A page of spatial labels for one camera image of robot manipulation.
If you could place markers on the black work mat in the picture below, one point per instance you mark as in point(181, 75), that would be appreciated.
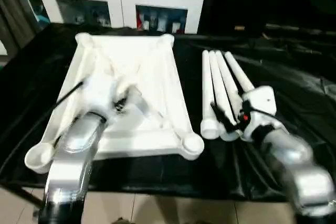
point(157, 176)

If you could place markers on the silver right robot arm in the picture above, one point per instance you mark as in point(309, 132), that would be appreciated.
point(302, 161)

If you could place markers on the white plastic table leg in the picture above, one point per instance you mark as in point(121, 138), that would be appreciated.
point(207, 90)
point(227, 77)
point(216, 82)
point(239, 74)

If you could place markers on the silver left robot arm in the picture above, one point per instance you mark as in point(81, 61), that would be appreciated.
point(73, 155)

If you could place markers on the grey curtain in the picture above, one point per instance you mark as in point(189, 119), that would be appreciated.
point(15, 11)

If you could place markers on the white plastic table top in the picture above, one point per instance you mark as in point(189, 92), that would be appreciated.
point(147, 77)

